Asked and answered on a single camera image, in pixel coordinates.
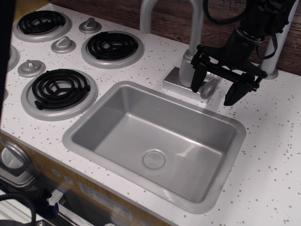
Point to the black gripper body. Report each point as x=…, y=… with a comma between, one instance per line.
x=232, y=60

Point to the silver knob middle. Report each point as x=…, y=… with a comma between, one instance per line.
x=63, y=46

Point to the front left stove burner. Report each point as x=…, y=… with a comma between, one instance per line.
x=13, y=58

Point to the dark blurred foreground pole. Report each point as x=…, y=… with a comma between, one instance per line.
x=7, y=12

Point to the silver faucet lever handle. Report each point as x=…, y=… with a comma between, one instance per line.
x=210, y=87

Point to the back left stove burner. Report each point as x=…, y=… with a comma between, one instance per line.
x=41, y=26

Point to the silver oven door handle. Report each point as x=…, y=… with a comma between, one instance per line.
x=21, y=182

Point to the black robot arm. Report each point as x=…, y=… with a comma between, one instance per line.
x=261, y=18

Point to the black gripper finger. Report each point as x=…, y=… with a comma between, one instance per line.
x=198, y=78
x=235, y=93

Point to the grey plastic sink basin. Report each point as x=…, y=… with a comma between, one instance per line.
x=176, y=150

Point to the silver knob back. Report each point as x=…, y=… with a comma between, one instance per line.
x=90, y=26

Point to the grey vertical post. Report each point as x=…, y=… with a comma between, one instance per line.
x=270, y=65

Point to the silver oven dial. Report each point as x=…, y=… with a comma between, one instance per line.
x=14, y=159

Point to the stove burner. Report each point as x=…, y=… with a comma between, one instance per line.
x=41, y=26
x=13, y=58
x=59, y=94
x=112, y=50

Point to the silver gooseneck faucet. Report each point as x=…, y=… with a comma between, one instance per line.
x=179, y=79

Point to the silver knob front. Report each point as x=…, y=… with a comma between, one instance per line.
x=31, y=68

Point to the front right stove burner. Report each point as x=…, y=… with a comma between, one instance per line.
x=59, y=94

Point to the silver knob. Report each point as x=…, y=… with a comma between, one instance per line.
x=31, y=68
x=90, y=26
x=63, y=46

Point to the back right stove burner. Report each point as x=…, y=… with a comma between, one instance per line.
x=112, y=50

